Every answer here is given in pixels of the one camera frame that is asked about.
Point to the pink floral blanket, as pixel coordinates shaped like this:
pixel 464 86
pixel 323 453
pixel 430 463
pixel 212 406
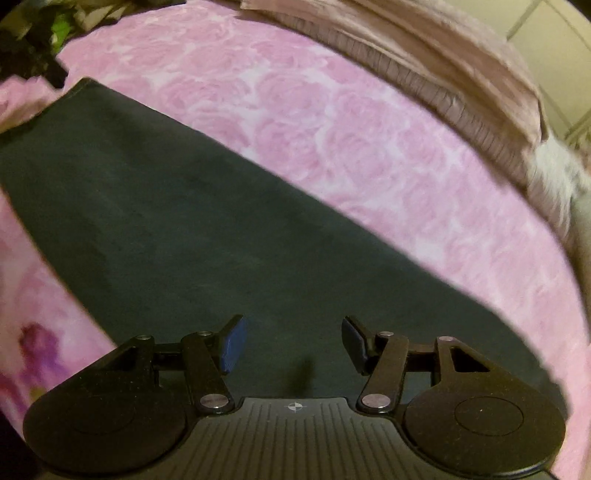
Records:
pixel 369 161

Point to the cream wardrobe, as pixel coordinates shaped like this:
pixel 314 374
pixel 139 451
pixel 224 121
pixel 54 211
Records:
pixel 549 55

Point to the black pants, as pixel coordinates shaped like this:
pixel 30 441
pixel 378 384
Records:
pixel 184 230

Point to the green garment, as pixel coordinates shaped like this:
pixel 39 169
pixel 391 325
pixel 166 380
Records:
pixel 62 23

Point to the pink folded quilt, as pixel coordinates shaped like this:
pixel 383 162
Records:
pixel 415 55

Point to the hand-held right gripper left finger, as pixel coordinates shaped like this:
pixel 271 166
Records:
pixel 233 344

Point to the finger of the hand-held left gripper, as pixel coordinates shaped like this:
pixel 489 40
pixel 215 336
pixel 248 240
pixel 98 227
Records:
pixel 30 62

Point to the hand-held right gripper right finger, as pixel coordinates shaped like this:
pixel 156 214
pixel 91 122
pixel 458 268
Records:
pixel 354 344

